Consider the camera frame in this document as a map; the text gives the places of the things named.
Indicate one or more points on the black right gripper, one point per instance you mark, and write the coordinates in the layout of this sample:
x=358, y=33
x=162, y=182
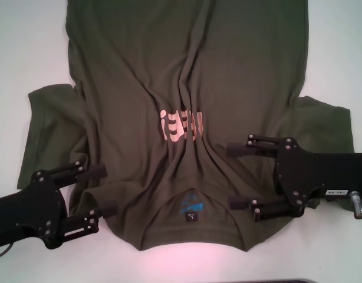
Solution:
x=302, y=174

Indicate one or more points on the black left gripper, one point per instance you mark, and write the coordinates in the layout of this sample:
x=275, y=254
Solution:
x=36, y=212

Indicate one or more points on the dark green printed t-shirt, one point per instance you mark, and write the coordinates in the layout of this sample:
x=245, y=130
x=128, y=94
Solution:
x=139, y=73

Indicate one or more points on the silver metal knob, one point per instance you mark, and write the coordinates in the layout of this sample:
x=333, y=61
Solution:
x=359, y=206

